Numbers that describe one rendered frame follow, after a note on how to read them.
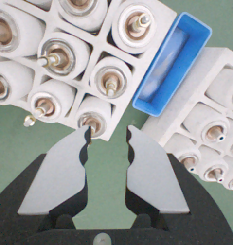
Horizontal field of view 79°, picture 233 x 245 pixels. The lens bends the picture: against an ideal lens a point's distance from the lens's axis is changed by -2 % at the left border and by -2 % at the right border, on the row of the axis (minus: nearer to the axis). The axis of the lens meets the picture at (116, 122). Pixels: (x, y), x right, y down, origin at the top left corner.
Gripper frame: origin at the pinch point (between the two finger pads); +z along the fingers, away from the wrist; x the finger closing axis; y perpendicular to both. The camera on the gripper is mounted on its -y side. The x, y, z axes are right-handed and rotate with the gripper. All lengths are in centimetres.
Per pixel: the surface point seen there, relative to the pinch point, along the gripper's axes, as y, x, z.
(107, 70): -2.1, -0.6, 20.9
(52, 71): -1.8, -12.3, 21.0
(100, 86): 1.4, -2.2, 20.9
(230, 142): 17.1, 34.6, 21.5
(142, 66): -2.0, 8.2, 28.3
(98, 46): -6.5, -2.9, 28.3
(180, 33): -11, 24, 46
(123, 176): 58, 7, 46
